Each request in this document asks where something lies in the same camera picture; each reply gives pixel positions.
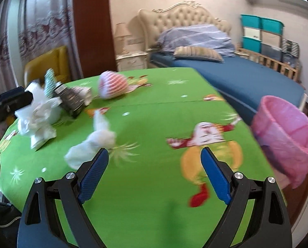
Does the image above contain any white nightstand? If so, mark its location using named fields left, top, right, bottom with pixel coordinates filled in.
left=115, top=51, right=149, bottom=71

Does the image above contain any white tissue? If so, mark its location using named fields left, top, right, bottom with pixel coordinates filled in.
left=64, top=110, right=117, bottom=169

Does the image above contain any beige table lamp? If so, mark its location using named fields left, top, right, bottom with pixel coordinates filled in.
left=114, top=23, right=132, bottom=55

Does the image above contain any black product box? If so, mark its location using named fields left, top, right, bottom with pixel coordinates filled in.
left=53, top=83, right=92, bottom=119

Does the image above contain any green printed tablecloth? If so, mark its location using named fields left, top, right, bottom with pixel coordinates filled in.
left=0, top=67, right=286, bottom=248

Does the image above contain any wooden crib rail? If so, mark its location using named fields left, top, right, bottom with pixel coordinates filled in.
left=234, top=43, right=302, bottom=83

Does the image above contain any brown striped pillow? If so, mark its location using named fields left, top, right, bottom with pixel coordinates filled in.
left=173, top=46, right=224, bottom=62

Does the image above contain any pink lined waste bin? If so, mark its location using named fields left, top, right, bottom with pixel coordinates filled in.
left=251, top=95, right=308, bottom=189

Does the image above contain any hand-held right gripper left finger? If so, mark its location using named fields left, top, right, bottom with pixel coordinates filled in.
left=17, top=147, right=110, bottom=248

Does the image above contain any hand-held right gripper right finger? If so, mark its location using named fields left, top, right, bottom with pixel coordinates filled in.
left=201, top=147, right=292, bottom=248

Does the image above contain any blue striped quilt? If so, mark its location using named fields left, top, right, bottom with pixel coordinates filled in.
left=156, top=24, right=236, bottom=57

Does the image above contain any pink net wrapped fruit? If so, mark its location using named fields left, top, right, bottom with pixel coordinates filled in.
left=98, top=71, right=130, bottom=100

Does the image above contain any patterned lace curtain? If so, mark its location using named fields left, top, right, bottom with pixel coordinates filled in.
left=0, top=0, right=75, bottom=88

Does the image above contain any yellow leather armchair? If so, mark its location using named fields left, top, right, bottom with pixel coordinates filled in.
left=23, top=46, right=72, bottom=88

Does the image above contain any black white checkered bag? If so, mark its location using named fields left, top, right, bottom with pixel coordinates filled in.
left=281, top=37, right=299, bottom=65

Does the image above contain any beige tufted headboard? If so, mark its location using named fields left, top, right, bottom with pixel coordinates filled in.
left=136, top=1, right=232, bottom=52

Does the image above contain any blue bed mattress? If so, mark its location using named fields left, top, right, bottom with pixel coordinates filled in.
left=149, top=52, right=307, bottom=120

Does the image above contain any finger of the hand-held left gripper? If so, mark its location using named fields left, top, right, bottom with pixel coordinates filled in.
left=0, top=86, right=33, bottom=110

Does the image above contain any teal foam net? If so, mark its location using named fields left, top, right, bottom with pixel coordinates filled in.
left=44, top=68, right=57, bottom=99

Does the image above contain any black shoe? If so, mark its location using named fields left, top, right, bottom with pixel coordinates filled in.
left=0, top=201, right=23, bottom=229

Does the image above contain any brown wooden door panel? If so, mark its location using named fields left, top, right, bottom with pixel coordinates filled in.
left=73, top=0, right=118, bottom=79

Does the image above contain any stack of plastic storage boxes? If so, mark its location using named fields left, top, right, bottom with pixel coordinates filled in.
left=240, top=14, right=284, bottom=62

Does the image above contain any white plastic wrapper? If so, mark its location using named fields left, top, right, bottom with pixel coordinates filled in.
left=14, top=81, right=63, bottom=150

